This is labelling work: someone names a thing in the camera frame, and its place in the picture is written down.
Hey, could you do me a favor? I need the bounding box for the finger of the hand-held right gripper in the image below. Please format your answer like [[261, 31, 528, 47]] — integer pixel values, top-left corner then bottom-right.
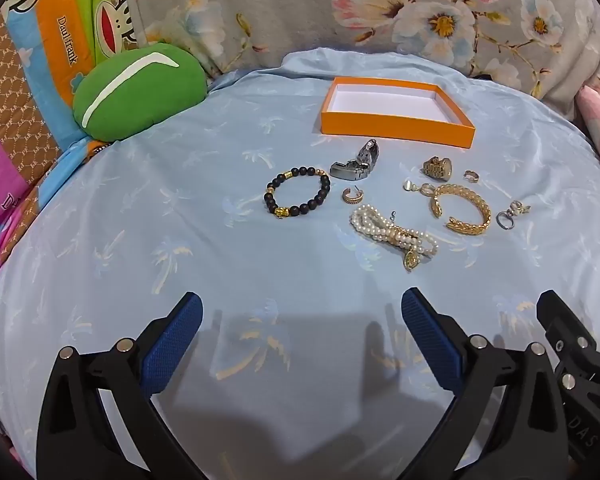
[[536, 290, 600, 466]]

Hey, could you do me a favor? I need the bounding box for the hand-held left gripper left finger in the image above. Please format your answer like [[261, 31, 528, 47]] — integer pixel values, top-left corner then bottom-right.
[[36, 292, 216, 480]]

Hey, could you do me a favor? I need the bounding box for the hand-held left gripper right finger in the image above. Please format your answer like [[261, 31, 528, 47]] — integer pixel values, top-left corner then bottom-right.
[[401, 287, 571, 480]]

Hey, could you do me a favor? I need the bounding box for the white pearl bracelet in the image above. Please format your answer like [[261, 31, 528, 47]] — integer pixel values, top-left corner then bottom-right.
[[350, 203, 440, 273]]

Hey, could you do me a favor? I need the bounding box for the gold woven cuff bracelet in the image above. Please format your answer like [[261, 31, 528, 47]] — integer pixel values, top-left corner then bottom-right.
[[428, 184, 492, 236]]

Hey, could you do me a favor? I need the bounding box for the silver ring charm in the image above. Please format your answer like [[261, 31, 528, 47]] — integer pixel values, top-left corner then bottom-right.
[[496, 200, 532, 231]]

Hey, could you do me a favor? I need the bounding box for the black bead bracelet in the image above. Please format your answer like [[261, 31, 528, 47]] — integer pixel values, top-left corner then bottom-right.
[[264, 166, 332, 219]]

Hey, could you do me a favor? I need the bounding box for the silver metal watch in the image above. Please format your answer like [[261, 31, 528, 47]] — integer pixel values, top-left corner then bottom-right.
[[329, 139, 381, 181]]

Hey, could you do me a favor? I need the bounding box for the orange cardboard box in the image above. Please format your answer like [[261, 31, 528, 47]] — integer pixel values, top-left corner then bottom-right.
[[320, 76, 476, 148]]

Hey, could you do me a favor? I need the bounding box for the light blue palm-print sheet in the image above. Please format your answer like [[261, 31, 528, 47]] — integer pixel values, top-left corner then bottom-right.
[[0, 47, 600, 480]]

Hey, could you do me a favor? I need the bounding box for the gold disc drop earring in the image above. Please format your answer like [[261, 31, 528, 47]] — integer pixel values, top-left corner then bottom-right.
[[404, 178, 436, 197]]

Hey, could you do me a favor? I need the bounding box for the green plush pillow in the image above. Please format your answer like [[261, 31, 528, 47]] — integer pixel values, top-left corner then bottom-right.
[[73, 42, 209, 142]]

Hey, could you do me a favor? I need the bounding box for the colourful cartoon printed blanket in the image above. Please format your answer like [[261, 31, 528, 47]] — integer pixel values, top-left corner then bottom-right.
[[0, 0, 146, 311]]

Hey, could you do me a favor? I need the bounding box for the grey floral blanket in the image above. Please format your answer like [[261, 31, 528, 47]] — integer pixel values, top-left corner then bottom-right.
[[120, 0, 600, 126]]

